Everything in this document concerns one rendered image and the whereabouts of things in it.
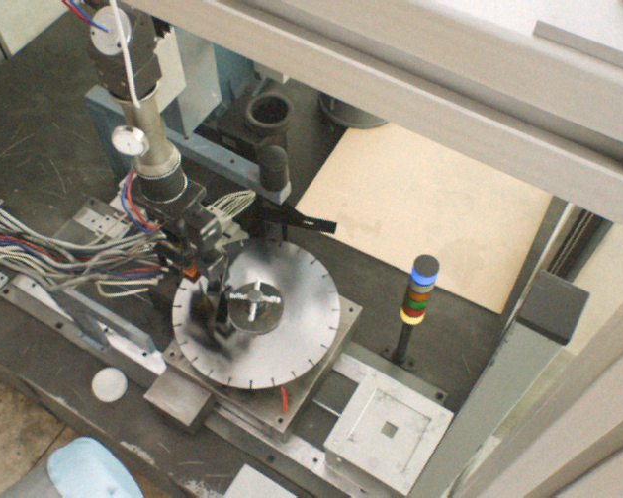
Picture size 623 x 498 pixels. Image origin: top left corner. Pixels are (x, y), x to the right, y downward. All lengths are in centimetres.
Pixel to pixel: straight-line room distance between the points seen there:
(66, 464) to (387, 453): 65
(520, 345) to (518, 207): 131
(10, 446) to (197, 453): 105
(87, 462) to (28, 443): 158
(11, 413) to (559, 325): 214
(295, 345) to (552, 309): 89
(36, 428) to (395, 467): 141
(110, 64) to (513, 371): 64
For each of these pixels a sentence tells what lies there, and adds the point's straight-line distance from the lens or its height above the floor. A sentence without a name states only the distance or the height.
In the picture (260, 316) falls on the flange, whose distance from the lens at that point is 132.
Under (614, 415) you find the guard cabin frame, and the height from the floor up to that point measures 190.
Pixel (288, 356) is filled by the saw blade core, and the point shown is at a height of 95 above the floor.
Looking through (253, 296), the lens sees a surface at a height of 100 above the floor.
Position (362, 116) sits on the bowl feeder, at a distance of 183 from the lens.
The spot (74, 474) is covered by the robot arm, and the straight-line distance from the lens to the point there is 83.
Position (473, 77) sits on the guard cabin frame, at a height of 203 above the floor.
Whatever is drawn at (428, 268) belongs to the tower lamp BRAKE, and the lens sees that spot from 116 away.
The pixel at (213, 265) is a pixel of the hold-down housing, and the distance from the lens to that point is 120.
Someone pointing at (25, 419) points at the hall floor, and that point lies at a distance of 243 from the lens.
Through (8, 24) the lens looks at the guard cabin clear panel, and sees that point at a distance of 227.
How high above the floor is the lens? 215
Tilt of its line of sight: 59 degrees down
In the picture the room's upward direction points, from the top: straight up
